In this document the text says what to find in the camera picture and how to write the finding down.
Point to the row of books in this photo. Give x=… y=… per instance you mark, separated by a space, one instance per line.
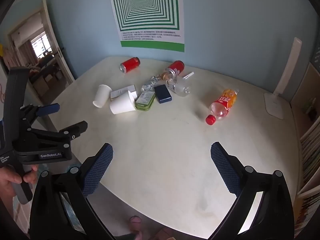
x=311 y=152

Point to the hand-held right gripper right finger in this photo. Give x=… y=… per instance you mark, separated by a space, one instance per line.
x=225 y=167

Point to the white desk lamp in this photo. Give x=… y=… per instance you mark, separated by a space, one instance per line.
x=287 y=75

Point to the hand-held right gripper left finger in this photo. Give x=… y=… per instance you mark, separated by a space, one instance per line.
x=98 y=170

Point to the crushed clear plastic bottle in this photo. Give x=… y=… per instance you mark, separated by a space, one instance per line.
x=150 y=84

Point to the white stick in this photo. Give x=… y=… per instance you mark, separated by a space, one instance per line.
x=188 y=75

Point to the small glass jar with cork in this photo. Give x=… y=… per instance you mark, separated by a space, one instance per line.
x=167 y=75

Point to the white flat box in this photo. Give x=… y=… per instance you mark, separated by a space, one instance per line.
x=121 y=91

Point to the green tin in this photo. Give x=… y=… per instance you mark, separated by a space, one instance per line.
x=145 y=102

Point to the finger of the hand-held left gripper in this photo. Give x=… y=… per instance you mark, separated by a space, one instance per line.
x=48 y=109
x=75 y=127

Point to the white door frame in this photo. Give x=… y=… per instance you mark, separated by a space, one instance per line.
x=53 y=42

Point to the white paper cup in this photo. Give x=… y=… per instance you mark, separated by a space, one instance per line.
x=102 y=95
x=122 y=104

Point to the orange soda bottle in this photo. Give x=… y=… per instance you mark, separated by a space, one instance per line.
x=223 y=103

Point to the wooden bookshelf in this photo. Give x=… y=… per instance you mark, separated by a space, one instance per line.
x=306 y=80

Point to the green striped wall poster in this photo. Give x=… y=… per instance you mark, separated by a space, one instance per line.
x=147 y=12

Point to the red drink can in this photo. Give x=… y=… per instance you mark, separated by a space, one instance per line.
x=177 y=66
x=130 y=64

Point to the person's left hand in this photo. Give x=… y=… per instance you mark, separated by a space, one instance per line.
x=8 y=180

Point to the dark blue box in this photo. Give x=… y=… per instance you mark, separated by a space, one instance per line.
x=163 y=93

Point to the pink slipper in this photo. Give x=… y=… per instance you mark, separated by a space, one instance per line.
x=135 y=223

